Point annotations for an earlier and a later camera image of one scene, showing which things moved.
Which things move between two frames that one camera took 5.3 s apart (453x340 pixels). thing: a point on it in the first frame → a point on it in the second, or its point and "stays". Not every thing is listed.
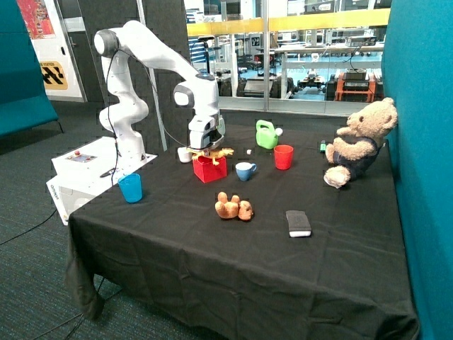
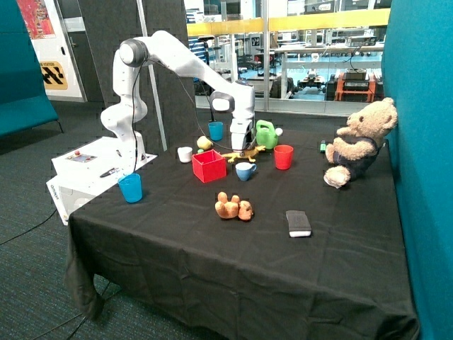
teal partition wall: x=417 y=76 stays
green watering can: x=266 y=135 stays
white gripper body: x=206 y=131 → x=238 y=129
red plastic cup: x=283 y=156 stays
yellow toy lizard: x=213 y=154 → x=246 y=154
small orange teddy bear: x=233 y=209 stays
